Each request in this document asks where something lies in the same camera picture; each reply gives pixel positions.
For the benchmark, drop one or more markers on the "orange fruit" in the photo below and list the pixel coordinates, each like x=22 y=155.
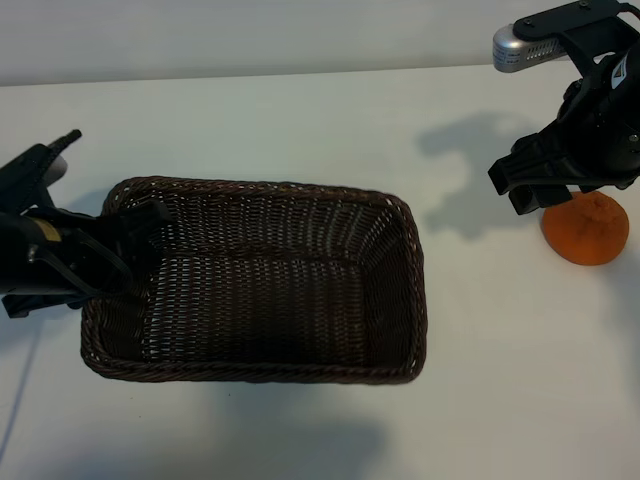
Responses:
x=587 y=235

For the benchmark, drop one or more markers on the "dark brown wicker basket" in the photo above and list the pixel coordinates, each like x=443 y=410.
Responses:
x=280 y=300

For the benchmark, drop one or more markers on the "black left camera bracket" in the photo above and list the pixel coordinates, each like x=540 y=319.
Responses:
x=25 y=175

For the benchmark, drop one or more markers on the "black camera bracket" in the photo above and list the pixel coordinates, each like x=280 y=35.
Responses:
x=25 y=175
x=590 y=25

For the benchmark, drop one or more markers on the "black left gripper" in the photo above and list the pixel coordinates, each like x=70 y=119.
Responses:
x=60 y=260

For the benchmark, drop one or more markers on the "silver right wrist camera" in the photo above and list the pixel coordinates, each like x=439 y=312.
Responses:
x=517 y=47

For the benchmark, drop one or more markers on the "black right camera bracket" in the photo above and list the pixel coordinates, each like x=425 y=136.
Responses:
x=590 y=25

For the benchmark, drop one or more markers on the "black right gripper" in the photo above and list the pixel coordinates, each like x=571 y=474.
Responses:
x=595 y=145

